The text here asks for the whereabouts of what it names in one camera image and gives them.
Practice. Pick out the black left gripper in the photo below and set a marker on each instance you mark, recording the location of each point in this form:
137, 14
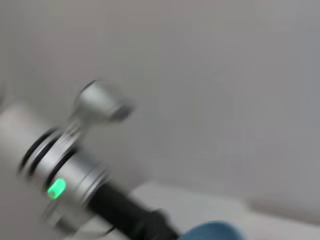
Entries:
125, 210

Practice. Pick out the blue bowl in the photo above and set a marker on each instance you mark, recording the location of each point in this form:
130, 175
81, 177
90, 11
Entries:
212, 232

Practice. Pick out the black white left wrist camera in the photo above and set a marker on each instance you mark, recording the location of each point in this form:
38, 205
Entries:
105, 100

